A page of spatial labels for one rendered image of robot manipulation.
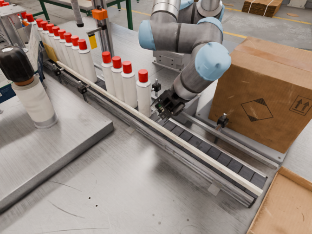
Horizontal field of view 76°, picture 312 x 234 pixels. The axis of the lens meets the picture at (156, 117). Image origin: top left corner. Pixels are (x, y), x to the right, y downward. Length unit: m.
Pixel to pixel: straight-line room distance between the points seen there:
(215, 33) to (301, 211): 0.57
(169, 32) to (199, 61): 0.13
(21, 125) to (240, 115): 0.83
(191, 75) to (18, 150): 0.64
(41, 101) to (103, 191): 0.38
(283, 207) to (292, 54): 0.50
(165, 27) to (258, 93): 0.37
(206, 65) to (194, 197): 0.41
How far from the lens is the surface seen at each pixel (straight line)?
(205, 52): 0.46
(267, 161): 0.66
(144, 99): 0.73
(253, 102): 0.75
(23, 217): 0.76
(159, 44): 0.56
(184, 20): 1.11
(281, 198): 0.77
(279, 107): 0.74
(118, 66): 0.78
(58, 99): 0.99
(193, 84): 0.50
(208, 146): 0.73
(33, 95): 0.78
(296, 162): 0.89
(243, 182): 0.65
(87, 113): 0.87
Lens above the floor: 1.45
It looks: 45 degrees down
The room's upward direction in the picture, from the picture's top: straight up
